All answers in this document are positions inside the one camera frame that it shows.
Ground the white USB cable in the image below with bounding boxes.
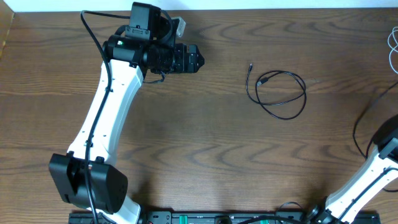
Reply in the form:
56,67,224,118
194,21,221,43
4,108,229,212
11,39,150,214
387,26,398,75

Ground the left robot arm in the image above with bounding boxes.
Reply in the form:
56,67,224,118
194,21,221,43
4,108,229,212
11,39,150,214
49,2,205,223

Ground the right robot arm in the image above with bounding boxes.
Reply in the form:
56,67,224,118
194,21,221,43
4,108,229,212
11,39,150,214
307,116,397,223

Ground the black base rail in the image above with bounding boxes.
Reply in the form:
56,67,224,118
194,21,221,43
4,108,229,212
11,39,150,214
68,211,381,224

